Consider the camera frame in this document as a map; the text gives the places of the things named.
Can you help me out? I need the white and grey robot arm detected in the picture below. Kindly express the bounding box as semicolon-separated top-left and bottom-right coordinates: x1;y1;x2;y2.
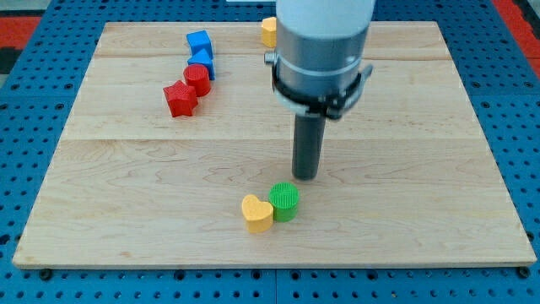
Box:
265;0;375;120

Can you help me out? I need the red star block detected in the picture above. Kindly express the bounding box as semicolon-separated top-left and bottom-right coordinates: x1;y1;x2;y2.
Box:
163;80;198;117

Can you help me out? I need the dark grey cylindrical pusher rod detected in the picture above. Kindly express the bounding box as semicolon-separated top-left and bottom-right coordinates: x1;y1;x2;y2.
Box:
292;115;326;181

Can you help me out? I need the green cylinder block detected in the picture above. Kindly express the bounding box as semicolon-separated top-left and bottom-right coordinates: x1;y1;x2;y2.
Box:
268;182;300;222

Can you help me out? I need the yellow heart block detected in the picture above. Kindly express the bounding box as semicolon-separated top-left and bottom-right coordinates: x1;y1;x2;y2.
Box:
241;194;274;233

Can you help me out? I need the light wooden board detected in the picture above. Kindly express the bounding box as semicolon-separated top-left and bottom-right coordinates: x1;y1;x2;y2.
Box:
13;21;537;269

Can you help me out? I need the red cylinder block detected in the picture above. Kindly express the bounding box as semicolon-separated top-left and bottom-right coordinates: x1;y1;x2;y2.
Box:
183;63;211;97

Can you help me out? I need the blue triangular block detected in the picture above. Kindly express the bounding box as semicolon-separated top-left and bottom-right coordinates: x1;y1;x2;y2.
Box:
187;49;215;80

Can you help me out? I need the yellow block at top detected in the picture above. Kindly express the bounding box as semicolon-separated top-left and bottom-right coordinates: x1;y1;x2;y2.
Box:
261;17;277;48

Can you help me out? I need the blue cube block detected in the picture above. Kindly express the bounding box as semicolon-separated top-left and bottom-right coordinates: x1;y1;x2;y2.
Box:
186;30;213;59

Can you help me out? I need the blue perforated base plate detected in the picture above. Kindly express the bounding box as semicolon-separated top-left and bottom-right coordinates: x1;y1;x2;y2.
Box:
1;0;539;303

